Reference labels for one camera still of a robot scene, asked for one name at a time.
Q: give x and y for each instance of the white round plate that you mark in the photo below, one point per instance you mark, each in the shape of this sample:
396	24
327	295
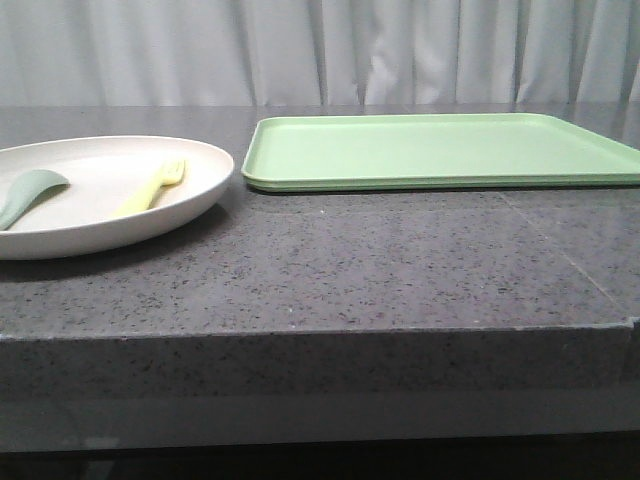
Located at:
103	172

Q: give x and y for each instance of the yellow plastic fork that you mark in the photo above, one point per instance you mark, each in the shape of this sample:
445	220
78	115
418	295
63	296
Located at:
170	173

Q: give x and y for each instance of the light green serving tray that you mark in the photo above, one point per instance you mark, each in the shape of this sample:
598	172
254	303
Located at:
432	151

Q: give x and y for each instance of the white pleated curtain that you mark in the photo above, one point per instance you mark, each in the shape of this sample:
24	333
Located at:
286	53

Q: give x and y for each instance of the pale green spoon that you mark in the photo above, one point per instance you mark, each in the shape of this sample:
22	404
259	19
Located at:
25	190

